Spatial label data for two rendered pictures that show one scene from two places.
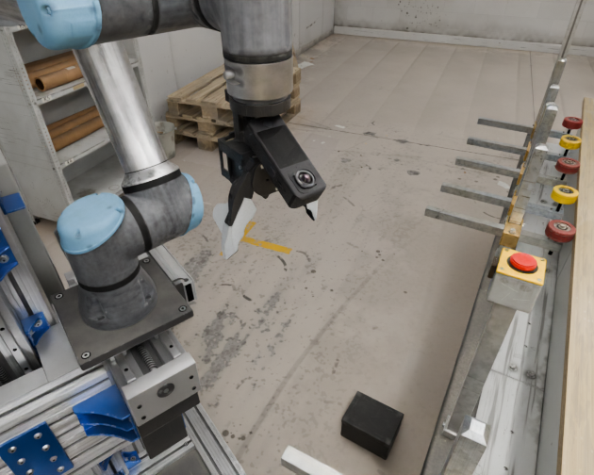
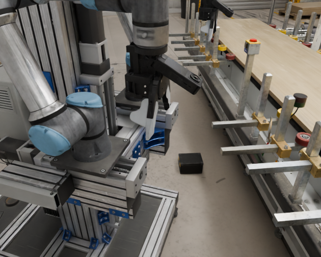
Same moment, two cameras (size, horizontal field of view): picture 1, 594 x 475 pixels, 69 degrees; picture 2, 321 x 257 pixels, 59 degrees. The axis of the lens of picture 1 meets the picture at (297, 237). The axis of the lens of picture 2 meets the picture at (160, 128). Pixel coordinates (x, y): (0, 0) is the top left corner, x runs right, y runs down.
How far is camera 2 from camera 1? 116 cm
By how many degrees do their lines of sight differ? 29
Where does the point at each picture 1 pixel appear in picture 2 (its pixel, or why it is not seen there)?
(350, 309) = not seen: hidden behind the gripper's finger
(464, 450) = (267, 80)
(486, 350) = (248, 74)
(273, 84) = not seen: outside the picture
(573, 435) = (273, 91)
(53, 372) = (130, 125)
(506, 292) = (252, 49)
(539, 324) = (235, 92)
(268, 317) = not seen: hidden behind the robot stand
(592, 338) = (261, 74)
